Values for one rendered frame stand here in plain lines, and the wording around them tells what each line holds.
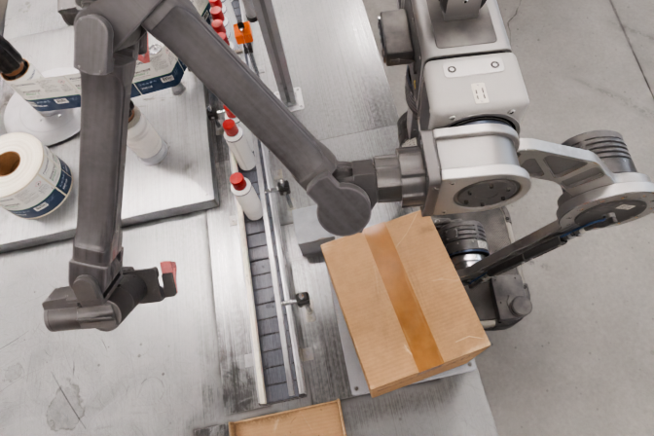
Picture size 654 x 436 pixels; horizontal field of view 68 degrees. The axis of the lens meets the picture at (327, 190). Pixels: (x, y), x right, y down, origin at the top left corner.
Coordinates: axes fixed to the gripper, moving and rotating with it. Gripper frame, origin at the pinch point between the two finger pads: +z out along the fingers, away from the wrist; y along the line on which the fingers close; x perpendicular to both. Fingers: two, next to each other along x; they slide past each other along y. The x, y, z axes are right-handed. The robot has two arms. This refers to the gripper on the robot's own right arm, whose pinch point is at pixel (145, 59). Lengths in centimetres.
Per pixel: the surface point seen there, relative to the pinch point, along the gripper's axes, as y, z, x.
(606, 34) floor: -72, 123, 195
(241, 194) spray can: 34.5, 14.7, 17.0
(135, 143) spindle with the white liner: 10.2, 18.9, -11.6
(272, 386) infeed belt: 77, 31, 16
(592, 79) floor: -47, 123, 177
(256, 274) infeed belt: 50, 31, 15
